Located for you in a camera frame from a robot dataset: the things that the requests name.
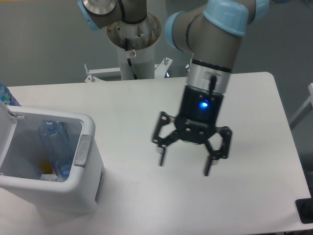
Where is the blue patterned bottle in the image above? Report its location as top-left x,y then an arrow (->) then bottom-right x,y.
0,84 -> 21,106

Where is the black cable on pedestal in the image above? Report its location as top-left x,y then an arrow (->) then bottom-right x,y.
124,38 -> 138,80

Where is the clear crushed plastic bottle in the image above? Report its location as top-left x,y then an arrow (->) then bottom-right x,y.
38,120 -> 74,180

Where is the white paper carton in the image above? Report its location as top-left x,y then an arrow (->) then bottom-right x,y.
40,174 -> 63,182

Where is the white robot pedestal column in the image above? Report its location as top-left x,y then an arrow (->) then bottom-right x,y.
107,13 -> 161,67

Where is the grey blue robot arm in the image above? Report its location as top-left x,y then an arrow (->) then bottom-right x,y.
78,0 -> 269,175

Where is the black device at table edge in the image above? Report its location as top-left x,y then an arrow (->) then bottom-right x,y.
295,198 -> 313,224

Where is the white plastic trash can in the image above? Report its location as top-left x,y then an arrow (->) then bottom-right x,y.
0,104 -> 105,213

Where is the white frame at right edge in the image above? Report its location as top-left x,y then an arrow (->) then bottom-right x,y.
289,83 -> 313,130

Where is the yellow trash piece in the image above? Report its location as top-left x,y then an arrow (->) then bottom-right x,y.
41,162 -> 53,174

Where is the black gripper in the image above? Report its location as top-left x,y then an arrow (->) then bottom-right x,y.
151,85 -> 232,176

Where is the white pedestal base frame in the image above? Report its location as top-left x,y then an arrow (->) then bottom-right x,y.
85,57 -> 180,82

